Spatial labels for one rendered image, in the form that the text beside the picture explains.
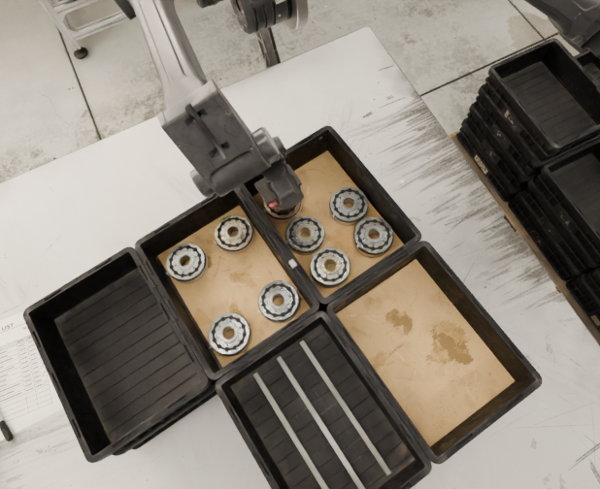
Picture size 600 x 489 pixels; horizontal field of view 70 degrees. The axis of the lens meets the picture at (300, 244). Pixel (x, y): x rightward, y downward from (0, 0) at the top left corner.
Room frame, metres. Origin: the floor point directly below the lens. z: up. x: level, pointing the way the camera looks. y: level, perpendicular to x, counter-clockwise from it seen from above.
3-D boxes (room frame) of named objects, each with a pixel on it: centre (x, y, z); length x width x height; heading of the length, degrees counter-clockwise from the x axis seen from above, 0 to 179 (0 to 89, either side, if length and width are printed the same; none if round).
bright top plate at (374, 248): (0.37, -0.19, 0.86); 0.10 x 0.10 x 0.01
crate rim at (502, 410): (0.07, -0.25, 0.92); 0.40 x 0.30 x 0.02; 26
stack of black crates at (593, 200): (0.52, -1.12, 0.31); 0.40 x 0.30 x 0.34; 18
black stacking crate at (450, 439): (0.07, -0.25, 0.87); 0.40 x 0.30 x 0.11; 26
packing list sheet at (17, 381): (0.18, 0.85, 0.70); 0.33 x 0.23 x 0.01; 18
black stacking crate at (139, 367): (0.17, 0.46, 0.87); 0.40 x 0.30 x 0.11; 26
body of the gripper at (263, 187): (0.50, 0.03, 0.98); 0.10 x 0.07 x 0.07; 114
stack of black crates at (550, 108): (0.90, -0.99, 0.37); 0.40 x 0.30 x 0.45; 18
